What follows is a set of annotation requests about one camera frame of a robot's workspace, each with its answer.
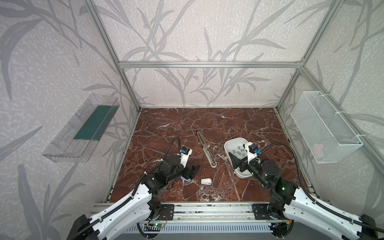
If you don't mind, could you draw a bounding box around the white plastic tray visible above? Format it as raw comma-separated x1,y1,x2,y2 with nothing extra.
224,138,251,179

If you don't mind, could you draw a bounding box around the white wire mesh basket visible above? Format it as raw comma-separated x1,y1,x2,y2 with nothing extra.
291,91,364,164

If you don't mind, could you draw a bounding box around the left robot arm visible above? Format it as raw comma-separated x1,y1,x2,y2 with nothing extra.
67,146,199,240

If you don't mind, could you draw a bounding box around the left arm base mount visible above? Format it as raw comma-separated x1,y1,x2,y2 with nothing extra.
147,204,175,221

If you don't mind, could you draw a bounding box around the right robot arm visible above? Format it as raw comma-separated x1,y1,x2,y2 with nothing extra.
224,138,384,240

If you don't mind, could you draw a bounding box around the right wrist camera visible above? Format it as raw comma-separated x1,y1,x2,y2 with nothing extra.
244,142,261,163

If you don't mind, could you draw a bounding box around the clear plastic wall bin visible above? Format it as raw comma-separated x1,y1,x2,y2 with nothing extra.
43,94,120,163

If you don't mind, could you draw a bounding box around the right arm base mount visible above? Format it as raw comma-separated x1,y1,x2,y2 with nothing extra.
252,203,279,220

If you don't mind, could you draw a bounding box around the aluminium front rail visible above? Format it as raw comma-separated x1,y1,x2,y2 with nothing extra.
86,202,338,225

